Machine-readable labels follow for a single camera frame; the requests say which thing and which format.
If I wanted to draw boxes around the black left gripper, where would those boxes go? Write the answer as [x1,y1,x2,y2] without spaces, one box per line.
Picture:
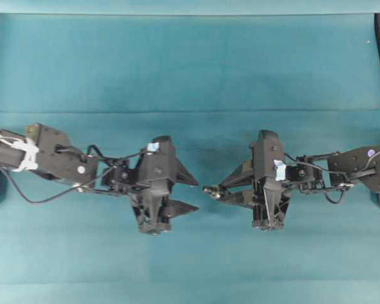
[99,136,199,218]

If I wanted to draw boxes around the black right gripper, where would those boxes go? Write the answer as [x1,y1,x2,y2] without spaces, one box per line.
[218,130,326,209]

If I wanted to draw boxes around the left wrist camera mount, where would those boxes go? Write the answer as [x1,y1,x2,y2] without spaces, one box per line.
[129,190,171,236]

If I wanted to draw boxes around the teal table cloth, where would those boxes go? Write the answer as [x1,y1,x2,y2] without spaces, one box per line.
[0,15,380,303]

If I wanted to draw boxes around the right black cable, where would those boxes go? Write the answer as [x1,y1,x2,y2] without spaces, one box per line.
[281,142,380,205]

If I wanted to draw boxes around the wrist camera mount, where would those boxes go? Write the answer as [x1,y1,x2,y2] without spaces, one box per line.
[129,190,171,236]
[251,188,291,231]

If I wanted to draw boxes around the left black cable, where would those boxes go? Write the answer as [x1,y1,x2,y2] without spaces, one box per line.
[0,144,153,205]

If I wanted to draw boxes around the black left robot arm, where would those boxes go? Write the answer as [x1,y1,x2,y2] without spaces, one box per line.
[0,123,198,224]

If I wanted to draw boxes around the black cable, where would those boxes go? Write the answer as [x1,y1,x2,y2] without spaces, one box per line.
[281,142,380,205]
[0,144,153,205]

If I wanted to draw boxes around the dark threaded metal shaft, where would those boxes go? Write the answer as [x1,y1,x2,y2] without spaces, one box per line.
[202,186,222,200]

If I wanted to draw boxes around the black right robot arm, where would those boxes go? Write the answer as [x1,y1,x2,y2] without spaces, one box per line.
[203,130,380,213]

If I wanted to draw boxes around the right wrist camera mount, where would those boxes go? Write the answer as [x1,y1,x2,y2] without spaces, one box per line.
[251,188,291,231]

